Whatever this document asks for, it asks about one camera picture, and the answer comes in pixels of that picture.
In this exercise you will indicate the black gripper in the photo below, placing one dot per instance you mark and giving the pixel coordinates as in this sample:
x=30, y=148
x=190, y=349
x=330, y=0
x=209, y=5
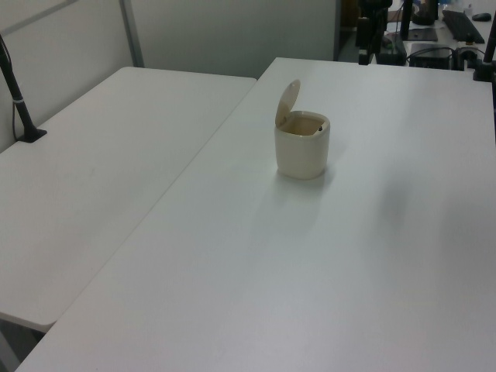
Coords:
x=374, y=5

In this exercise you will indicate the beige trash bin lid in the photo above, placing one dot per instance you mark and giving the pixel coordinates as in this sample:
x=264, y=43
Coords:
x=288, y=98

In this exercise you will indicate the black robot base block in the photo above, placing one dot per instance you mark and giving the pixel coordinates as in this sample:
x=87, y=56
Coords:
x=393, y=50

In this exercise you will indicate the beige round trash bin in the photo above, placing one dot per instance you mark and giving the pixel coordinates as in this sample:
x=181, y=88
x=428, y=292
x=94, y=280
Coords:
x=300, y=155

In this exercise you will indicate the thin black monitor pole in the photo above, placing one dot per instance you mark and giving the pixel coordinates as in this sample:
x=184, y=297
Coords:
x=405, y=19

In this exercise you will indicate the black flat pad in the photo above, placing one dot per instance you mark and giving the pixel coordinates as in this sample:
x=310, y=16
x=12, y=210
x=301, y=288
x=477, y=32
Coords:
x=422, y=35

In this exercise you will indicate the dark round container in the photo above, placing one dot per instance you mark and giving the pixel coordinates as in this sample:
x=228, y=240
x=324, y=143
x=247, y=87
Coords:
x=422, y=13

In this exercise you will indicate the black electronics box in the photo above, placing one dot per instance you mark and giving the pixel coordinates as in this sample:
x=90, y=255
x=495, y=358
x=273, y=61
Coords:
x=430, y=56

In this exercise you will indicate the black keyboard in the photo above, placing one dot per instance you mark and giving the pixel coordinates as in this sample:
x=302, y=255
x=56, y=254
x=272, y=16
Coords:
x=463, y=26

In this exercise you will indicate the black computer mouse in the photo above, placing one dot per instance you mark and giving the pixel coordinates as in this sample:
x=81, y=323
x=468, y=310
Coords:
x=481, y=16

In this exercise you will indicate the black camera pole with clamp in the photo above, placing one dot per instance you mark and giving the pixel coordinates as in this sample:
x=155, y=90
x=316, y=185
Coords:
x=487, y=50

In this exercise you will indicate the grey partition frame post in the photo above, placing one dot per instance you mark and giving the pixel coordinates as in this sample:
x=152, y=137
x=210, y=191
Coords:
x=131, y=33

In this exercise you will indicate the black camera pole with base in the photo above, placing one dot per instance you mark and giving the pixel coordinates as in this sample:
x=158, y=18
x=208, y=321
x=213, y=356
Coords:
x=17, y=97

